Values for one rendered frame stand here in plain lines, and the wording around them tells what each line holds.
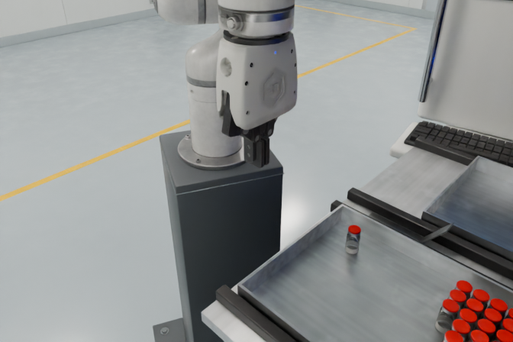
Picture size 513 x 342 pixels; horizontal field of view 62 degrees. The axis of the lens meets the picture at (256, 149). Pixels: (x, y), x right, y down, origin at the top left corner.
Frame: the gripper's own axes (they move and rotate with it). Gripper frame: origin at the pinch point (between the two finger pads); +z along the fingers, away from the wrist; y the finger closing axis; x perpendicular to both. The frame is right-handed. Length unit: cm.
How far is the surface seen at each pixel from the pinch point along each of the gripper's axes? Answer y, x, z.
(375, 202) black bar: 26.4, -5.2, 20.4
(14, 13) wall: 123, 481, 78
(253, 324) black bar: -8.0, -7.2, 20.8
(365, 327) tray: 3.1, -17.7, 22.3
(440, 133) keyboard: 75, 2, 28
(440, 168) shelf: 50, -8, 22
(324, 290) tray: 4.3, -9.9, 22.2
